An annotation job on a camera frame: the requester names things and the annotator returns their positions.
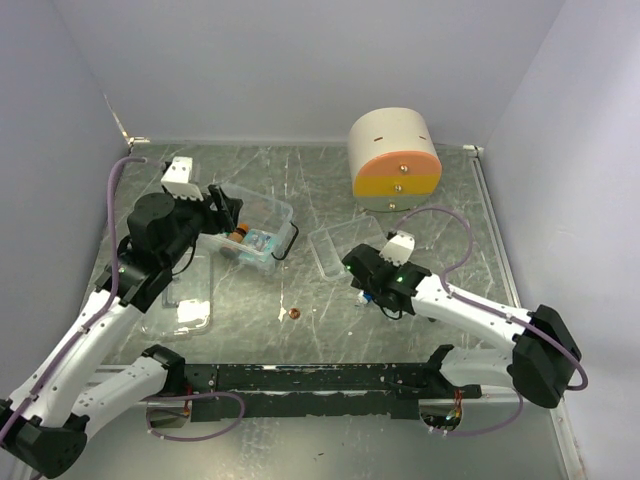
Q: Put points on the white gauze pad on lid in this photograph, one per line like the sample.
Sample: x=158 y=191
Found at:
x=192 y=310

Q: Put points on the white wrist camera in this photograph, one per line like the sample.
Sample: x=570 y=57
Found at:
x=178 y=180
x=398 y=249

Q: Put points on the clear plastic storage box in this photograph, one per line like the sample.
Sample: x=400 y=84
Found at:
x=269 y=231

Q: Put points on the round drawer cabinet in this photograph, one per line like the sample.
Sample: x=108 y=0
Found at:
x=393 y=162

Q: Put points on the clear compartment tray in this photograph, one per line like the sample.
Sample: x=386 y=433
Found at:
x=330 y=244

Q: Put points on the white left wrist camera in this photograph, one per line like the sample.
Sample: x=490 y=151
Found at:
x=178 y=180

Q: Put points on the white blue ointment tube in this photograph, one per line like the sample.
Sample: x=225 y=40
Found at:
x=363 y=298

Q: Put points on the clear plastic box lid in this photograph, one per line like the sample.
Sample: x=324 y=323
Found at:
x=193 y=280

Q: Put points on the teal bandage packet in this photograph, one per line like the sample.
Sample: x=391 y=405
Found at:
x=259 y=256

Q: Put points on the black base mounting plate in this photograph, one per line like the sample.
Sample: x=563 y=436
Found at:
x=324 y=390

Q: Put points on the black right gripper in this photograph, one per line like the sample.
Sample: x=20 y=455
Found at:
x=356 y=284

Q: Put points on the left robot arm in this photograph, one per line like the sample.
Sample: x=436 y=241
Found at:
x=47 y=422

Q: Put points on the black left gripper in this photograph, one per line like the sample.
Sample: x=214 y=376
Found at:
x=220 y=220

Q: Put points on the amber bottle orange label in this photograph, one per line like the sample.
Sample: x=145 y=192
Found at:
x=235 y=237

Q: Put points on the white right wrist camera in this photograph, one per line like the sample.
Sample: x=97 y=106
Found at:
x=398 y=249

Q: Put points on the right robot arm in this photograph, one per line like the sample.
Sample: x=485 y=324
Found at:
x=532 y=352

